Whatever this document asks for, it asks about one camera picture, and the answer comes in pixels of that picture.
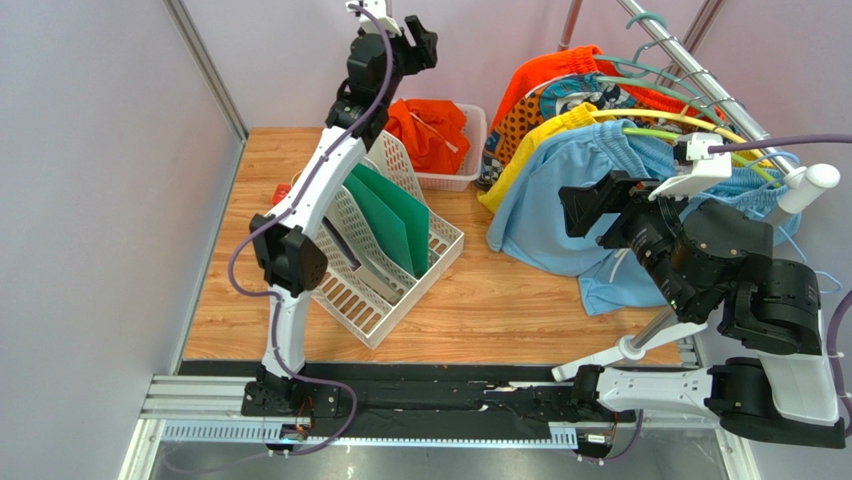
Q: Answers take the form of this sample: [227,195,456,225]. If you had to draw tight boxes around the light blue shorts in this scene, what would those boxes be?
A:
[487,119,803,316]

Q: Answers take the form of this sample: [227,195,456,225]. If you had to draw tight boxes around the orange shorts front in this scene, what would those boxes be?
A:
[384,99,470,175]

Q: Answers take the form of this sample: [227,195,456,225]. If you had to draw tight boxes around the green hanger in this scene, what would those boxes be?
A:
[622,127,773,181]

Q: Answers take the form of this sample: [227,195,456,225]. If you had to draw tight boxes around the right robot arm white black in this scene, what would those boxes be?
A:
[552,171,848,449]

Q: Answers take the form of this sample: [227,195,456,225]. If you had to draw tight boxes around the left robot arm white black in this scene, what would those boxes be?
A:
[239,3,439,416]

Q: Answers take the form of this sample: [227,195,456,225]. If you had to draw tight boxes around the yellow shorts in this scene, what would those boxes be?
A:
[477,103,619,214]

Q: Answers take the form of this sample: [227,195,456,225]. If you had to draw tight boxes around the patterned blue orange shorts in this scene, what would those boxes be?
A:
[475,73,720,191]

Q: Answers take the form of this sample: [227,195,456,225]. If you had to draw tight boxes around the teal hanger front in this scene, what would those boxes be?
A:
[592,53,726,126]

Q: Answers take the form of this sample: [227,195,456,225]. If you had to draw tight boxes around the teal hanger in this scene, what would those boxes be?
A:
[592,53,726,126]
[593,41,698,94]

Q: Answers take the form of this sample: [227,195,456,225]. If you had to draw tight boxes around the orange shorts back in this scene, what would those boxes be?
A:
[491,45,682,127]

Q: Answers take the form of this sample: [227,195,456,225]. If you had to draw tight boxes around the teal hanger back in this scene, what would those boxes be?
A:
[593,41,698,94]

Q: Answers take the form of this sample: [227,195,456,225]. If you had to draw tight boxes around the yellow hanger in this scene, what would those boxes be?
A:
[590,109,763,157]

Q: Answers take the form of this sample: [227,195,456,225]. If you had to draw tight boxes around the white perforated basket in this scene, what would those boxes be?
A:
[414,101,487,191]

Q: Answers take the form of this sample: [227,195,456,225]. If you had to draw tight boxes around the green folder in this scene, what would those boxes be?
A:
[344,164,430,278]

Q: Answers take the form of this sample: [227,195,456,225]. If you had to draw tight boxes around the small red object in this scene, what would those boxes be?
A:
[271,183,292,205]

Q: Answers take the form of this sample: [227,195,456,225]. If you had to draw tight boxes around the white file organizer rack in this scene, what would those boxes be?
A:
[309,129,466,350]

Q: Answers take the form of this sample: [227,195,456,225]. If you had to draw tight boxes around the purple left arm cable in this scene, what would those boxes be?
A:
[227,3,395,458]

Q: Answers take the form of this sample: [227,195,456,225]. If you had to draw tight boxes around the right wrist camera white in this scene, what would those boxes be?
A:
[649,133,733,200]

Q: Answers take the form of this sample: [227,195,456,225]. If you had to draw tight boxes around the metal clothes rack rail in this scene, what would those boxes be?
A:
[557,0,842,383]

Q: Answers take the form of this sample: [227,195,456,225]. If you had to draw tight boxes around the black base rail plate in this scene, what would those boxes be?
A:
[241,363,613,423]

